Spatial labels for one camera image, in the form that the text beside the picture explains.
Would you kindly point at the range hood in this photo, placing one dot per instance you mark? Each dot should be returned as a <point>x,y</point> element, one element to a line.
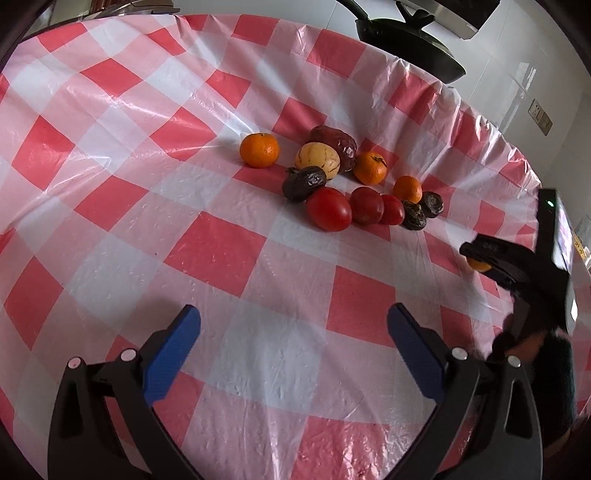
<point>455,16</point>

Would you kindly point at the small red tomato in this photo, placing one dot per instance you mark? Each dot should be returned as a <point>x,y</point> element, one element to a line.
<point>393,210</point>

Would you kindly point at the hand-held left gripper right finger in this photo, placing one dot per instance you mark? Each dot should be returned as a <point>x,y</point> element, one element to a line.
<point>415,350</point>

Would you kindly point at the large mandarin orange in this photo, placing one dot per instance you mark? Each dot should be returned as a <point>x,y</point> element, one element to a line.
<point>259,150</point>

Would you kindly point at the yellow striped melon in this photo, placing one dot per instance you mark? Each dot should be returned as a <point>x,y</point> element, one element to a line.
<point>318,159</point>

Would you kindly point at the large red jujube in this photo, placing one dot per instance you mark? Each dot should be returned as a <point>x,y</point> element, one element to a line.
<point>336,144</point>

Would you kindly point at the small mandarin orange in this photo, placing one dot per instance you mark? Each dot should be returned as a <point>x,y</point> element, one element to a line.
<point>408,189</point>

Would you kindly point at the large red tomato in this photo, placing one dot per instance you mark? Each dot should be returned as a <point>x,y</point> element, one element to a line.
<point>328,210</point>

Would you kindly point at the wall socket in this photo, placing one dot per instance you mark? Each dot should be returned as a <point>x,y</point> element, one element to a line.
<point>540,117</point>

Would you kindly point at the silver metal pot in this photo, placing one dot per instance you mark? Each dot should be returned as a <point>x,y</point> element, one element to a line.
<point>134,7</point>

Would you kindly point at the mandarin orange with stem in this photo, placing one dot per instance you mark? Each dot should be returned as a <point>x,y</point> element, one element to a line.
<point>370,168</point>

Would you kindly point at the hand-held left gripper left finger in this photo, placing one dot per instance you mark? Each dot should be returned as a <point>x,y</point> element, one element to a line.
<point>173,350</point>

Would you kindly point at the person's right hand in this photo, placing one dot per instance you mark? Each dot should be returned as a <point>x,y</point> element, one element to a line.
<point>526,344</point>

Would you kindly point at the black wok with lid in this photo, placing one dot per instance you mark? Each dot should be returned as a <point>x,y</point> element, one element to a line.
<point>411,44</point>

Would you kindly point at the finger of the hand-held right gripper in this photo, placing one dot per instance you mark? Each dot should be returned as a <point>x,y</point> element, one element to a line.
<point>503,258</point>

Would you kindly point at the red white checkered tablecloth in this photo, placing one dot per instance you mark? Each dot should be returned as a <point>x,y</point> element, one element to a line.
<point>184,194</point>

